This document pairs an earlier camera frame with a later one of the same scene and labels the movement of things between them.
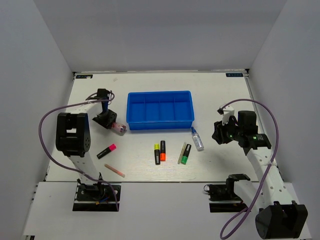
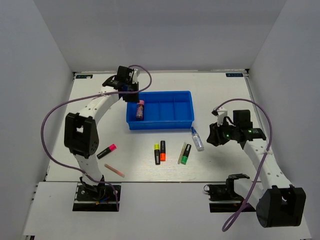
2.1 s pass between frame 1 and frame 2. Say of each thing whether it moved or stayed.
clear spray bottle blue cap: stayed
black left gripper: moved
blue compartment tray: stayed
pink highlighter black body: stayed
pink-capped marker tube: moved
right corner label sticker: stayed
